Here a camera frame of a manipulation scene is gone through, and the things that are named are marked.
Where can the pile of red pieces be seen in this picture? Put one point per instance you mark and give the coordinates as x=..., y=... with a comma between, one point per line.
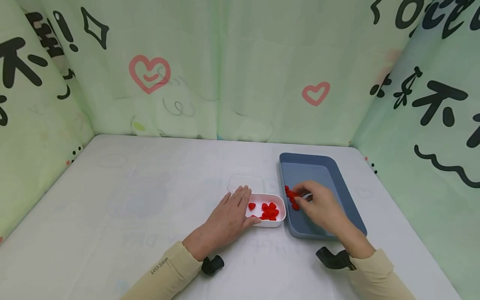
x=291, y=198
x=270, y=211

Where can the person's right hand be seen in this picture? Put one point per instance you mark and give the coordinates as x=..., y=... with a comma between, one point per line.
x=324, y=208

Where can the person's right forearm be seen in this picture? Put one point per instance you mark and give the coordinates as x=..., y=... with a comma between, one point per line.
x=375, y=273

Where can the person's left hand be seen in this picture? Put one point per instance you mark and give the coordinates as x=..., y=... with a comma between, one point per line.
x=221, y=225

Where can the person's left thumb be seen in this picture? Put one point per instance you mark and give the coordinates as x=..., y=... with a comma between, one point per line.
x=252, y=222

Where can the person's left index finger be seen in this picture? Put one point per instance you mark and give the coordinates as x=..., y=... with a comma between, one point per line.
x=245, y=202

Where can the clear plastic lid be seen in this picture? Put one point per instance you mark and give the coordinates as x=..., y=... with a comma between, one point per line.
x=247, y=182

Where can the person's right index finger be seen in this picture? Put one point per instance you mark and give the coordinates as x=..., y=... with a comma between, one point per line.
x=305, y=188

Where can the person's left little finger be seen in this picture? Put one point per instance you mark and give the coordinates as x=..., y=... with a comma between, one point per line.
x=223, y=202

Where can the white plastic box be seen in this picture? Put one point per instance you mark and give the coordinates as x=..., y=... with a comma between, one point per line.
x=279, y=221

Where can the person's left ring finger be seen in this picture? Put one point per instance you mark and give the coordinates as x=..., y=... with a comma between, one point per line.
x=231, y=199

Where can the person's left middle finger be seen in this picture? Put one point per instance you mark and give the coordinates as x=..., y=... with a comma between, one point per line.
x=239, y=198

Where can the black wrist band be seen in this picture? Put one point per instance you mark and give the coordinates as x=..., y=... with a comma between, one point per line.
x=212, y=265
x=333, y=258

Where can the blue plastic tray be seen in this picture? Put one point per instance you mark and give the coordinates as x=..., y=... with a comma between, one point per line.
x=318, y=171

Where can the person's left forearm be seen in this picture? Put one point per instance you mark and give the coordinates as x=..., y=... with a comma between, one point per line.
x=165, y=273

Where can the person's right thumb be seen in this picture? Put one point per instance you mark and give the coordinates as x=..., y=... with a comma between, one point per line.
x=303, y=203

